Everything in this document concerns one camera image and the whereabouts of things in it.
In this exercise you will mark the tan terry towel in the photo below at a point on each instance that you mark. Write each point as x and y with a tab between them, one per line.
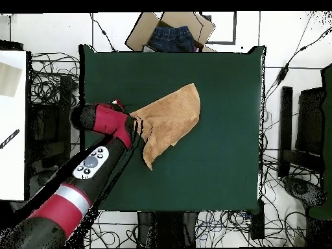
171	116

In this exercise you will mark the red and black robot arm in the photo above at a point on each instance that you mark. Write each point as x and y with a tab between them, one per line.
103	122

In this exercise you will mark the black flat panel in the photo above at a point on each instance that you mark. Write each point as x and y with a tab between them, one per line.
310	122

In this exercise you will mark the black equipment rack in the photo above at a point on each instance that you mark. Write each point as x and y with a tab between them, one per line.
49	124

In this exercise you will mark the brown cardboard box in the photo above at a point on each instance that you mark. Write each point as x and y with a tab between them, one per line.
140	33

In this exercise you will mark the blue denim jeans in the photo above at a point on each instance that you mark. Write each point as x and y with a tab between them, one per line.
171	39

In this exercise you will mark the dark green table cloth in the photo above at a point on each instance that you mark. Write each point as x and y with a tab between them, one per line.
207	168

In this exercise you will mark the beige block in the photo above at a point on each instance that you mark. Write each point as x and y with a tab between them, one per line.
9	79

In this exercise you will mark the black striped strip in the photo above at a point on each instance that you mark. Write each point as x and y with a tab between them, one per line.
9	138

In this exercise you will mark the white table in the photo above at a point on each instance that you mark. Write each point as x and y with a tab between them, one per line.
13	168

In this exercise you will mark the black upright bar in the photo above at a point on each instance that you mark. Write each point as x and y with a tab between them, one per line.
285	129

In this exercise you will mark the small black box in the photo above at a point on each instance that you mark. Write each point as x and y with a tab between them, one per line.
257	220

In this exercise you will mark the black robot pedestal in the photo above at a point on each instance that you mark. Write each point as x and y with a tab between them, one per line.
166	230

